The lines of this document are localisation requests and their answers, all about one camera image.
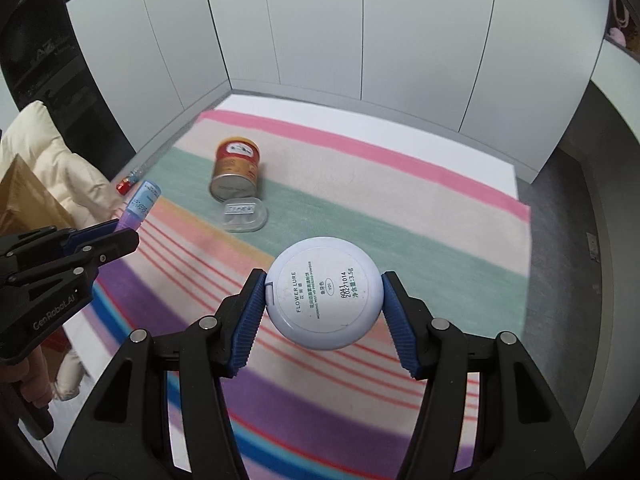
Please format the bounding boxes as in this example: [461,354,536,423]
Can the purple tube with blue label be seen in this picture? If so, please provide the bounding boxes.
[116,180,162,231]

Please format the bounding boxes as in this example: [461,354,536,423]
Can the white round compact case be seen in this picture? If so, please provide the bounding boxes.
[266,236,384,351]

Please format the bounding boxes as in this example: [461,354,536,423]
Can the person's left hand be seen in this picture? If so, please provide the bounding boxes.
[1,346,53,410]

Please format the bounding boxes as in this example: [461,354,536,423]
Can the cream padded chair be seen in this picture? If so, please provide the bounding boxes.
[1,101,122,229]

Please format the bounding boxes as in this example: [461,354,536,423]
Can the brown cardboard box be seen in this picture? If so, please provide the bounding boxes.
[0,155,75,236]

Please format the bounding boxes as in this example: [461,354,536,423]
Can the red small bottle on floor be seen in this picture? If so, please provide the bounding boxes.
[115,170,140,196]

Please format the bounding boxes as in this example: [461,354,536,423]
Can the clear plastic round container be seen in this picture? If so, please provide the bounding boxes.
[221,197,269,233]

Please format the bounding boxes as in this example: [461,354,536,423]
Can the striped colourful blanket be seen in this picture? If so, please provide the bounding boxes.
[89,112,532,479]

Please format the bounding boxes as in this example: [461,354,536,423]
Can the red gold tin can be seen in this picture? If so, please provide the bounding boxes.
[209,136,260,202]

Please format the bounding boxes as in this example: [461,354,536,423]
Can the black glass cabinet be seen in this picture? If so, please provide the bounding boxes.
[1,0,134,179]

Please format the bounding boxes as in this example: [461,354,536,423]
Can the white wardrobe doors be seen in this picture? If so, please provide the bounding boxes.
[64,0,610,181]

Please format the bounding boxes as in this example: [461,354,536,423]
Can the pink plush toy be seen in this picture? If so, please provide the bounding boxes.
[606,27,627,48]

